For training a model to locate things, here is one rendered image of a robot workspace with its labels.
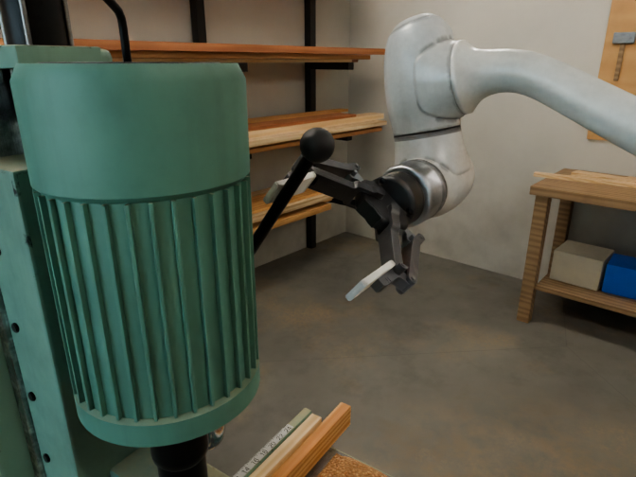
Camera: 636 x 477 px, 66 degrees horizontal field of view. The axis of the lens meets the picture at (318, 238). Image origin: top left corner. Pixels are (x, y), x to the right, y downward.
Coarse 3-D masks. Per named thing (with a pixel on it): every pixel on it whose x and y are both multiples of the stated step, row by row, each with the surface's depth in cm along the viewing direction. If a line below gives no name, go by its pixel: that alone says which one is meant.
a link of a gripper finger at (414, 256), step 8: (416, 240) 60; (408, 248) 59; (416, 248) 59; (408, 256) 58; (416, 256) 58; (408, 264) 56; (416, 264) 57; (408, 272) 55; (416, 272) 56; (408, 280) 54; (416, 280) 55
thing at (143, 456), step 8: (144, 448) 59; (128, 456) 57; (136, 456) 57; (144, 456) 57; (120, 464) 56; (128, 464) 56; (136, 464) 56; (144, 464) 56; (152, 464) 56; (112, 472) 56; (120, 472) 55; (128, 472) 55; (136, 472) 55; (144, 472) 55; (152, 472) 55; (208, 472) 55; (216, 472) 55
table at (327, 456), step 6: (330, 450) 81; (336, 450) 81; (324, 456) 80; (330, 456) 80; (348, 456) 80; (318, 462) 79; (324, 462) 79; (312, 468) 77; (318, 468) 77; (312, 474) 76
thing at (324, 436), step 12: (336, 408) 85; (348, 408) 85; (324, 420) 82; (336, 420) 82; (348, 420) 86; (312, 432) 80; (324, 432) 79; (336, 432) 82; (312, 444) 77; (324, 444) 79; (300, 456) 74; (312, 456) 77; (288, 468) 72; (300, 468) 74
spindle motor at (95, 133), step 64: (64, 64) 32; (128, 64) 32; (192, 64) 34; (64, 128) 32; (128, 128) 32; (192, 128) 34; (64, 192) 34; (128, 192) 34; (192, 192) 36; (64, 256) 37; (128, 256) 36; (192, 256) 38; (64, 320) 40; (128, 320) 38; (192, 320) 39; (256, 320) 47; (128, 384) 40; (192, 384) 40; (256, 384) 48
